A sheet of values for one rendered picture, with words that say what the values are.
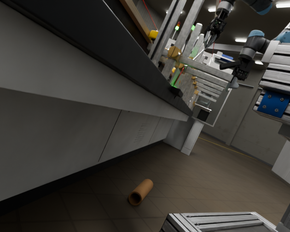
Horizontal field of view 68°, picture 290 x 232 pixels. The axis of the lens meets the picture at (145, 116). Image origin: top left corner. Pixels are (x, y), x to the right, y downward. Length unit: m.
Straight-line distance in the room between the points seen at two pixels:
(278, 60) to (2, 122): 0.92
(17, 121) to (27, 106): 0.05
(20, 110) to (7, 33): 0.39
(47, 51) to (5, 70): 0.07
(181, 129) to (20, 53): 3.70
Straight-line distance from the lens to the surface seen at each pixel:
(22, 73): 0.36
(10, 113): 0.67
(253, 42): 1.37
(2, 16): 0.32
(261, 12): 1.44
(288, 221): 1.09
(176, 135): 3.96
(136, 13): 0.98
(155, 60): 0.78
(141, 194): 1.34
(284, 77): 0.92
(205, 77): 1.32
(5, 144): 0.72
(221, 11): 1.39
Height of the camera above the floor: 0.59
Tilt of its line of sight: 4 degrees down
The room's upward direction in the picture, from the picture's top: 25 degrees clockwise
